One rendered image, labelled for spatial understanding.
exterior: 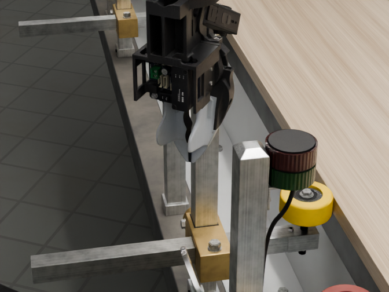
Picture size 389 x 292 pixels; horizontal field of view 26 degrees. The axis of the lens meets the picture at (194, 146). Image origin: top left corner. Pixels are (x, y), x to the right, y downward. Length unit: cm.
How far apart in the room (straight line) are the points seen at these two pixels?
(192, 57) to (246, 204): 22
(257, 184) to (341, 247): 38
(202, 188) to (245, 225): 27
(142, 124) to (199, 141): 99
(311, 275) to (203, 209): 30
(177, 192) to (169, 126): 65
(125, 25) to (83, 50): 195
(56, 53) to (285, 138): 312
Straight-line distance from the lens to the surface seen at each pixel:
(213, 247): 124
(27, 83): 377
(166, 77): 85
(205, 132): 92
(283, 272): 158
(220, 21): 90
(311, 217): 125
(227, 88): 89
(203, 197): 126
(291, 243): 130
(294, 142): 96
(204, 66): 84
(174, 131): 93
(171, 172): 154
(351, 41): 183
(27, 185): 303
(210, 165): 123
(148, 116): 193
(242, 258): 102
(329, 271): 139
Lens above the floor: 160
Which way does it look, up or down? 30 degrees down
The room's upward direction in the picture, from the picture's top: straight up
